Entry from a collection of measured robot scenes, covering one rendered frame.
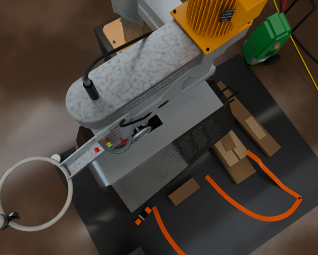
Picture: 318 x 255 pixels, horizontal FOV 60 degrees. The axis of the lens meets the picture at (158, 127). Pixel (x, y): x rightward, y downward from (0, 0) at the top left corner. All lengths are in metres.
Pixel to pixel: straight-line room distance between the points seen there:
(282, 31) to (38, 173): 2.79
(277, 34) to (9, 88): 2.86
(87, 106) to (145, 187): 1.09
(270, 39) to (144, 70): 1.98
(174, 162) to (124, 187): 0.43
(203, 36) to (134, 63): 0.35
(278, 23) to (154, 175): 1.91
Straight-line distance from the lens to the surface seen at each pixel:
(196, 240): 2.89
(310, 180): 3.28
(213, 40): 1.35
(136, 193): 2.15
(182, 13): 1.41
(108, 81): 1.26
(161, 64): 1.28
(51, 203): 3.01
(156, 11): 1.72
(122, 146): 2.02
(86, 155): 1.96
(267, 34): 3.09
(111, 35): 2.50
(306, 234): 3.25
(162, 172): 2.15
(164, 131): 2.07
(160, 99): 1.54
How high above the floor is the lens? 2.85
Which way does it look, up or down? 75 degrees down
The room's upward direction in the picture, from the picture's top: 6 degrees clockwise
